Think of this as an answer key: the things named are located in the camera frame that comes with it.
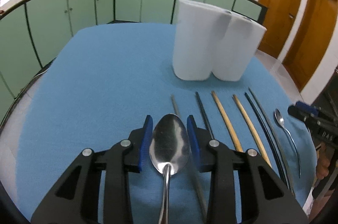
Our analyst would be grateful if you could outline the black chopstick with silver band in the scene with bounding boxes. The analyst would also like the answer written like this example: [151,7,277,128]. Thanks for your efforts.
[245,92,290,189]

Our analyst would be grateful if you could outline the person's hand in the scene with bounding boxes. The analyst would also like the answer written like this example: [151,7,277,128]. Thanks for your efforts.
[316,142,330,180]

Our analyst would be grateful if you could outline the dark grey chopstick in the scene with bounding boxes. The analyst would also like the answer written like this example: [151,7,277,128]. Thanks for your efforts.
[249,88,296,197]

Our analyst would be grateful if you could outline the blue table mat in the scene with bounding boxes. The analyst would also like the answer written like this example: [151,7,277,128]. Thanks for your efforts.
[16,23,317,218]

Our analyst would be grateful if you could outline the green lower kitchen cabinets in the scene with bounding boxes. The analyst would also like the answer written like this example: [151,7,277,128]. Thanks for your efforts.
[1,0,267,120]

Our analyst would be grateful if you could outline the small steel spoon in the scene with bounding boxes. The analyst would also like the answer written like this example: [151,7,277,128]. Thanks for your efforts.
[274,108,301,178]

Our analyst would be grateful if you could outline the light wooden chopstick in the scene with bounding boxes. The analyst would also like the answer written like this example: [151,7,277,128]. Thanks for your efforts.
[233,95,271,167]
[211,91,243,152]

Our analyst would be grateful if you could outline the white double utensil holder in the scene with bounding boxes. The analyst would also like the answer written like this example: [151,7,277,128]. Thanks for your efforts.
[172,0,266,81]

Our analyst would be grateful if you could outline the large steel spoon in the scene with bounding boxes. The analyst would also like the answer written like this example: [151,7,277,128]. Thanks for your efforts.
[149,113,190,223]

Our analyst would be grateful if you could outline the black chopstick with gold band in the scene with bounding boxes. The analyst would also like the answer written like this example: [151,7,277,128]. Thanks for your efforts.
[195,92,214,139]

